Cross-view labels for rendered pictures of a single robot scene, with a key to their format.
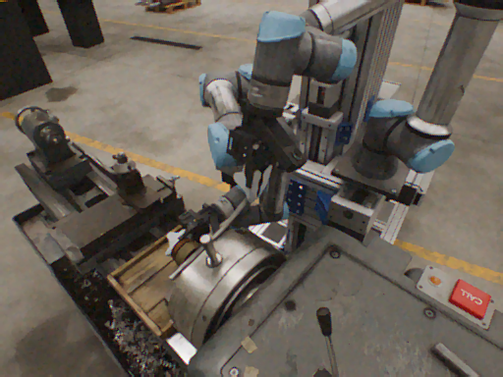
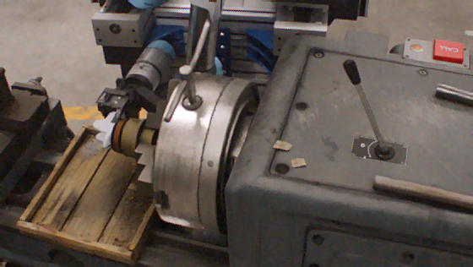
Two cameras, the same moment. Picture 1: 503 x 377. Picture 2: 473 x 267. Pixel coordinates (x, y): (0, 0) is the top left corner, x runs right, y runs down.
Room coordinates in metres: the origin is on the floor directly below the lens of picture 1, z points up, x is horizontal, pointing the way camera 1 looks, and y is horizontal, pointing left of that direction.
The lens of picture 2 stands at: (-0.37, 0.35, 1.92)
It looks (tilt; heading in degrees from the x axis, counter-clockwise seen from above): 44 degrees down; 337
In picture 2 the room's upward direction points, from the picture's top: 3 degrees counter-clockwise
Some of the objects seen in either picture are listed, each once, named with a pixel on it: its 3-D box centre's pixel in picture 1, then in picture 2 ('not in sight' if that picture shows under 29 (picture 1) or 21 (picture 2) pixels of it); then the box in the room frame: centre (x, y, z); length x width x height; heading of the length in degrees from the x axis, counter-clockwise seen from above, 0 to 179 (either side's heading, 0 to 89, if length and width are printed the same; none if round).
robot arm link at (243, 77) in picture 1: (252, 84); not in sight; (1.12, 0.01, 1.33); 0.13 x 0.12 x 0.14; 102
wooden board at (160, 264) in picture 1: (177, 271); (106, 187); (0.61, 0.28, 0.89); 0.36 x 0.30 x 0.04; 139
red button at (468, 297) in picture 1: (469, 299); (448, 52); (0.30, -0.41, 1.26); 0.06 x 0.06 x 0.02; 49
